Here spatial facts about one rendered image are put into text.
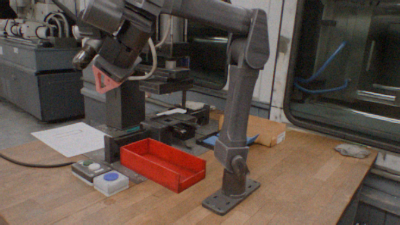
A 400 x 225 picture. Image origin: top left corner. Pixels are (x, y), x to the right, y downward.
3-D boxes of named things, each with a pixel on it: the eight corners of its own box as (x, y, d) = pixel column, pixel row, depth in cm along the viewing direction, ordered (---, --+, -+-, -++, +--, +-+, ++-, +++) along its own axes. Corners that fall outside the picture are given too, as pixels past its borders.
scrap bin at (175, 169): (178, 194, 80) (178, 174, 78) (120, 164, 94) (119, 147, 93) (205, 178, 89) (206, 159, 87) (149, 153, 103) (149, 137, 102)
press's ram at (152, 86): (161, 104, 100) (162, 10, 91) (113, 90, 115) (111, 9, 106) (194, 96, 113) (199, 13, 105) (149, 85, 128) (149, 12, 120)
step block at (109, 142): (110, 163, 94) (109, 137, 92) (104, 161, 96) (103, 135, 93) (126, 158, 99) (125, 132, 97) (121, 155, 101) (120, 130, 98)
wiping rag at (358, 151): (328, 154, 114) (366, 161, 106) (329, 147, 113) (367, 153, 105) (338, 144, 124) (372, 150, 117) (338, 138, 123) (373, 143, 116)
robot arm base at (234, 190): (201, 177, 73) (225, 187, 69) (243, 153, 88) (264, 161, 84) (199, 205, 75) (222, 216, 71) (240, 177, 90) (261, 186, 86)
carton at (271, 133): (270, 149, 115) (272, 130, 112) (217, 133, 129) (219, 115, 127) (284, 141, 124) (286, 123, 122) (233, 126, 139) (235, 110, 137)
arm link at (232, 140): (223, 173, 73) (246, 37, 65) (212, 162, 79) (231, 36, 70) (244, 171, 76) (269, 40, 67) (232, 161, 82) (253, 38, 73)
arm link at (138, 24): (108, 43, 57) (122, 15, 53) (111, 27, 61) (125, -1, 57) (141, 58, 60) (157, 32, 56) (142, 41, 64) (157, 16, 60)
